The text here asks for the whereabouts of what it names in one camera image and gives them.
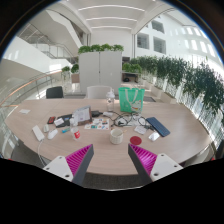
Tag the dark blue keyboard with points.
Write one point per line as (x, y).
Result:
(158, 126)

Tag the white chair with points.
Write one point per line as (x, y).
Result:
(98, 92)

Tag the black folder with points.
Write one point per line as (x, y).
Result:
(66, 118)

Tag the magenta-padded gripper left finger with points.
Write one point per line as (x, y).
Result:
(58, 166)

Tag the wooden planter with green plants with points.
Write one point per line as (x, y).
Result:
(75, 75)

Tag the black charger block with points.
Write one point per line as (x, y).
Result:
(96, 113)

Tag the flat round red coaster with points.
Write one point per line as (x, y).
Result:
(135, 140)

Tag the white grid-patterned mug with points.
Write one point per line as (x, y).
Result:
(116, 136)

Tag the ceiling light strips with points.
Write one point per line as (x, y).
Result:
(111, 17)

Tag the glass railing with wooden handrail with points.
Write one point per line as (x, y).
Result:
(26, 84)

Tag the black chair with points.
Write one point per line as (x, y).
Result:
(54, 92)

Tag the white card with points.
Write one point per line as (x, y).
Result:
(59, 122)

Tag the clear red-labelled water bottle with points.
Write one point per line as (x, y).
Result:
(75, 133)

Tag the open printed booklet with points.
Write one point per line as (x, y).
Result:
(83, 115)

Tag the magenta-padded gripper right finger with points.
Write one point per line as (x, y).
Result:
(165, 166)

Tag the small grey-white computer mouse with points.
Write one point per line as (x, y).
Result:
(46, 128)

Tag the small teal packet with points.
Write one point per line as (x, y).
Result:
(65, 130)

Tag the white computer mouse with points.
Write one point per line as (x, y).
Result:
(52, 134)

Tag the row of green potted trees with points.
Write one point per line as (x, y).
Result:
(176, 75)

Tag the clear plastic wrapper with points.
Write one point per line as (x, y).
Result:
(154, 136)

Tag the white power adapter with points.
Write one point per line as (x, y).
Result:
(107, 114)

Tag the clear white-lidded drinking bottle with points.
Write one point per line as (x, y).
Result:
(110, 99)

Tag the colourful sticker sheet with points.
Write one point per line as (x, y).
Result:
(97, 124)

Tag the green tote bag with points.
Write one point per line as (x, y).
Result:
(131, 100)

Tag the white cabinet topped with plants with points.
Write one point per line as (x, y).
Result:
(100, 70)

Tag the white power strip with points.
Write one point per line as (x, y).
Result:
(38, 132)

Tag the white paper note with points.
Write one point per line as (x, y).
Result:
(24, 111)

